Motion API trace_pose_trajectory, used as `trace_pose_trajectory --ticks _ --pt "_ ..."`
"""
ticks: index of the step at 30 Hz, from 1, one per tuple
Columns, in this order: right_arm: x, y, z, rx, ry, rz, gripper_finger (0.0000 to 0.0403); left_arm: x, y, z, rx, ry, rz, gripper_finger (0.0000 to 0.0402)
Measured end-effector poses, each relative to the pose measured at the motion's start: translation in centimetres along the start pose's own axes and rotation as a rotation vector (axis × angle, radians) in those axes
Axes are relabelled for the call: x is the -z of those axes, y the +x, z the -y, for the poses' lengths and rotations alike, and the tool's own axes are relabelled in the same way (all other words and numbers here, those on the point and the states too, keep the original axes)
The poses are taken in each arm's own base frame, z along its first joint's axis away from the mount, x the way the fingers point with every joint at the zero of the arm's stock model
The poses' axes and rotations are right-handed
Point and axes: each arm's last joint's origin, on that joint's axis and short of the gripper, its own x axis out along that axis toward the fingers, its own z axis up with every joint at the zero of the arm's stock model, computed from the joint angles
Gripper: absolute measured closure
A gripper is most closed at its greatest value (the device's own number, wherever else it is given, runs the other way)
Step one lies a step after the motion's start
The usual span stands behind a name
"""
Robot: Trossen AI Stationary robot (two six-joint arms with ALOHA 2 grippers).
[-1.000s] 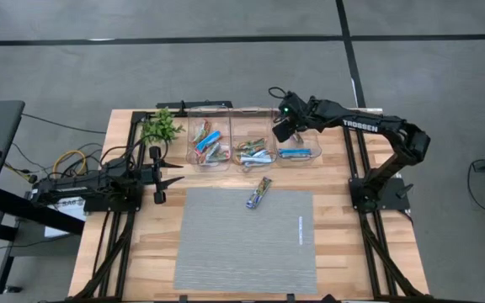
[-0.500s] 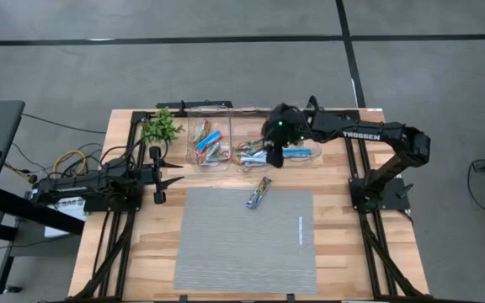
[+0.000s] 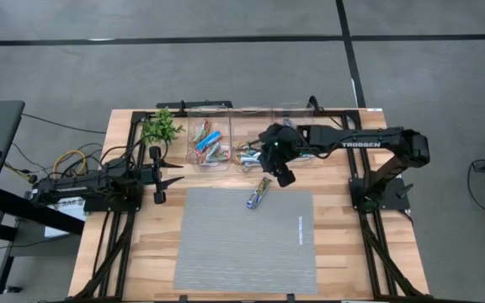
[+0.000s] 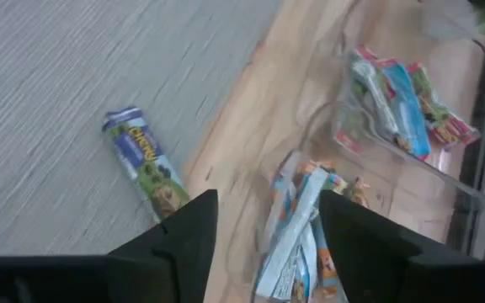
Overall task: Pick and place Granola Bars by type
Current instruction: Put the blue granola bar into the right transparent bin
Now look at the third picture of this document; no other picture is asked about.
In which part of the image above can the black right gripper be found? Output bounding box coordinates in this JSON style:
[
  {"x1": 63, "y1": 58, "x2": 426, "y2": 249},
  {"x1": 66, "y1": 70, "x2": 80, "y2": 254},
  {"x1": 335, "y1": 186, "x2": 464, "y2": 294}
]
[{"x1": 258, "y1": 123, "x2": 301, "y2": 189}]

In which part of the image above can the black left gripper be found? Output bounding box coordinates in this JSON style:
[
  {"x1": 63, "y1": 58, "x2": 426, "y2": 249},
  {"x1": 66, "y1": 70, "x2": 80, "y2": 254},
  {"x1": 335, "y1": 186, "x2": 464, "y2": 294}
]
[{"x1": 139, "y1": 146, "x2": 186, "y2": 205}]

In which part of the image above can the red green granola bar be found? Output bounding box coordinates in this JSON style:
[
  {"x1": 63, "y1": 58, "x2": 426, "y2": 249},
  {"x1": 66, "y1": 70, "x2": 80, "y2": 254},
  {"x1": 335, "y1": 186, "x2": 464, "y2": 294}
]
[{"x1": 206, "y1": 150, "x2": 232, "y2": 163}]

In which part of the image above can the clear plastic bin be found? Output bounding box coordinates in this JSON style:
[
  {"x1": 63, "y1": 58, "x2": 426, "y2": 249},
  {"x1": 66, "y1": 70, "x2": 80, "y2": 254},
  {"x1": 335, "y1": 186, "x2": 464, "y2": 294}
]
[
  {"x1": 185, "y1": 104, "x2": 232, "y2": 173},
  {"x1": 271, "y1": 100, "x2": 323, "y2": 168},
  {"x1": 229, "y1": 105, "x2": 278, "y2": 173}
]

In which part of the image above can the small green plant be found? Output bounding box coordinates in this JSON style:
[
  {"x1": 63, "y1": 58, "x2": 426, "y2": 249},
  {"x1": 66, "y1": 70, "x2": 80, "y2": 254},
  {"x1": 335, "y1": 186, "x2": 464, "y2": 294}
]
[{"x1": 140, "y1": 107, "x2": 186, "y2": 147}]

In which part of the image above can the grey woven placemat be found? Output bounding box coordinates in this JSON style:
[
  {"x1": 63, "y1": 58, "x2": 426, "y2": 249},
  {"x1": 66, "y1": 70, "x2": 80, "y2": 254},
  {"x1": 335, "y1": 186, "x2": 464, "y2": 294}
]
[{"x1": 173, "y1": 188, "x2": 318, "y2": 295}]

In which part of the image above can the white box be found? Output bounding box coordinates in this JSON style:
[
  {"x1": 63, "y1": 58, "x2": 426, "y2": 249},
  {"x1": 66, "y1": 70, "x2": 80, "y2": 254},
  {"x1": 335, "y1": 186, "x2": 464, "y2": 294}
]
[{"x1": 42, "y1": 197, "x2": 88, "y2": 239}]

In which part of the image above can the black metal table frame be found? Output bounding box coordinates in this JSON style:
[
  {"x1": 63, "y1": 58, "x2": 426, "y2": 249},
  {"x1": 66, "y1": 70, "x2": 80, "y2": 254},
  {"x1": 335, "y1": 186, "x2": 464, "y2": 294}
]
[{"x1": 72, "y1": 109, "x2": 431, "y2": 302}]

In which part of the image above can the yellow cable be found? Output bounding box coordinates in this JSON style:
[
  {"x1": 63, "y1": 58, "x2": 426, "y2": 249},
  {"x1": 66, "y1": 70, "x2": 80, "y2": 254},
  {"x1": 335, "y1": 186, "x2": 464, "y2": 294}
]
[{"x1": 52, "y1": 149, "x2": 88, "y2": 178}]

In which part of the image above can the black desk leg frame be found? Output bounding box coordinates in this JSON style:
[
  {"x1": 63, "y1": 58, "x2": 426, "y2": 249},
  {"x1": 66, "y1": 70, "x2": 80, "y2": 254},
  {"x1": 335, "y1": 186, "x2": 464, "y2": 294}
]
[{"x1": 0, "y1": 187, "x2": 86, "y2": 295}]

